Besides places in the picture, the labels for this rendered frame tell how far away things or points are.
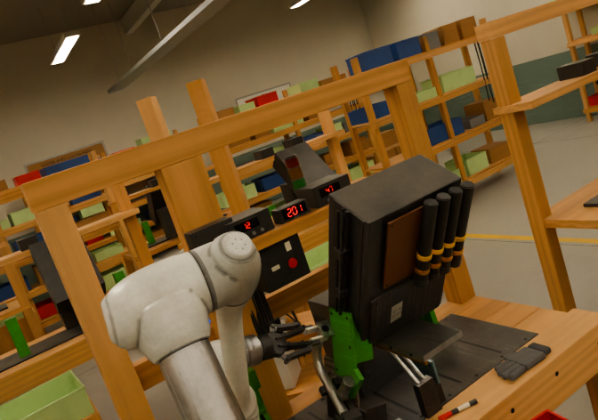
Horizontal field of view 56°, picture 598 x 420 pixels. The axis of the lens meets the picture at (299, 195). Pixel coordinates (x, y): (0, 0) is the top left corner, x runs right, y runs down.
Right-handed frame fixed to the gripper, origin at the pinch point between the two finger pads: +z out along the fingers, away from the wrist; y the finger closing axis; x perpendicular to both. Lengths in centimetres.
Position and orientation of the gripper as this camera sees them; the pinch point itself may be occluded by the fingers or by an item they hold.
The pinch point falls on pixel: (316, 334)
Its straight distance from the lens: 181.4
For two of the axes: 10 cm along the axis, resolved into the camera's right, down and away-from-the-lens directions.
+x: -2.7, 7.2, 6.4
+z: 8.7, -1.0, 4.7
